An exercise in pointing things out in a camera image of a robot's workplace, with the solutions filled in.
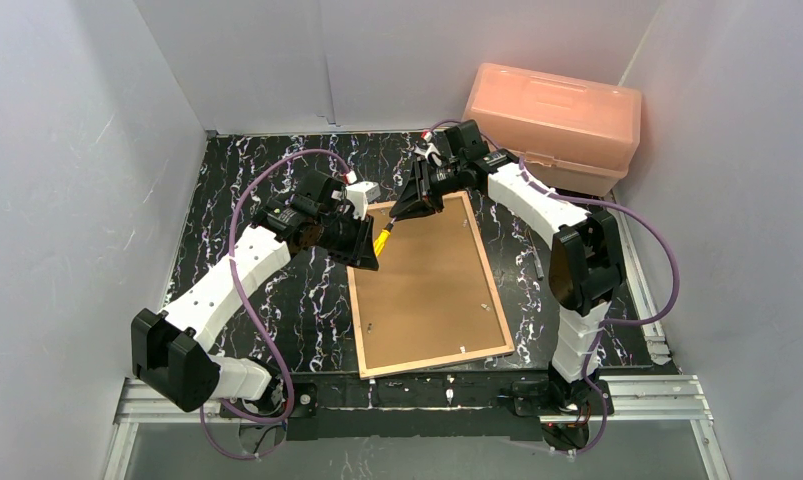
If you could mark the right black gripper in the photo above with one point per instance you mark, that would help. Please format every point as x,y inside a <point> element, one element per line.
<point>429,187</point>

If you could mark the yellow handled screwdriver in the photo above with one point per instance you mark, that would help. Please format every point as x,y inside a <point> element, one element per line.
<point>381,240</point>

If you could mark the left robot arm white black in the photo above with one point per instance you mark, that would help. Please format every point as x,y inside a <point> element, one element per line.
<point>171,347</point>

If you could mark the pink plastic storage box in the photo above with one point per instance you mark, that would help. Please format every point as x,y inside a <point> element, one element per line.
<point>574,134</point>

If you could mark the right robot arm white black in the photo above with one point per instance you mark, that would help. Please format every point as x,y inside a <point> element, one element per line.
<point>586,265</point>

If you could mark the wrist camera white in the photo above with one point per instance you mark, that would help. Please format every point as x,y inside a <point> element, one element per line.
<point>426,148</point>
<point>360,193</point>

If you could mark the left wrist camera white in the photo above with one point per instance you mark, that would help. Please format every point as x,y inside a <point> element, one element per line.
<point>360,193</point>

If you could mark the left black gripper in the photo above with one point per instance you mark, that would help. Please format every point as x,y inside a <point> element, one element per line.
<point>342,232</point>

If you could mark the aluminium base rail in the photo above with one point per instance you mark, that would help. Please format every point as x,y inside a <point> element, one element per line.
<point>634,397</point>

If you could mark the white wooden photo frame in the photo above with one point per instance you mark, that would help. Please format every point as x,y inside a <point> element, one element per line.
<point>433,300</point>

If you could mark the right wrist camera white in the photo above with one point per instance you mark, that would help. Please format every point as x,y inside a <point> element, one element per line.
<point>426,148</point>

